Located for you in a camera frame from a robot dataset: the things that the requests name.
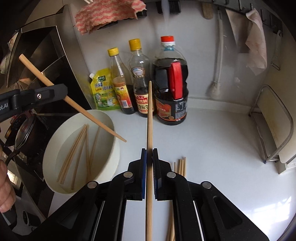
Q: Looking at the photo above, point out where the person's left hand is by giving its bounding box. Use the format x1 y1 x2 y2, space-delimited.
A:
0 143 17 214

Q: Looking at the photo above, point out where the yellow seasoning pouch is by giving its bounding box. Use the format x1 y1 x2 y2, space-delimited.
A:
89 68 120 111

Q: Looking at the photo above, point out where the white hanging rag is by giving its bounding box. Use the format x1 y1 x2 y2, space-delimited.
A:
226 9 267 76

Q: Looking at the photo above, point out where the soy sauce glass bottle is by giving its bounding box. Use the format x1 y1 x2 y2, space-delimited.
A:
128 39 151 118

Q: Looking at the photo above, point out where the large soy sauce jug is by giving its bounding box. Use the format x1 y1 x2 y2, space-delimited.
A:
152 36 189 126

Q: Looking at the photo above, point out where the pink patterned dish cloth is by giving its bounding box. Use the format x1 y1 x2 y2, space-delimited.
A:
75 0 146 35

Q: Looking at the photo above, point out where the black cooking pot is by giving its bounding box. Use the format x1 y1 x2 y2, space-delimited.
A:
6 114 47 165

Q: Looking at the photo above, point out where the metal cutting board rack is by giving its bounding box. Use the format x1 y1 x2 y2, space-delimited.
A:
249 84 295 165

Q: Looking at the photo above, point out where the white oval plastic tub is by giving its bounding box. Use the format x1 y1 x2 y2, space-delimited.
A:
43 113 120 195

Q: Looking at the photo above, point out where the vinegar bottle yellow cap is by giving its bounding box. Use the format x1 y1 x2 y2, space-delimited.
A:
107 47 135 114

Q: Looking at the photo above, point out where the white cutting board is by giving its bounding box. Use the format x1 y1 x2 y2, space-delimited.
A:
258 68 295 164

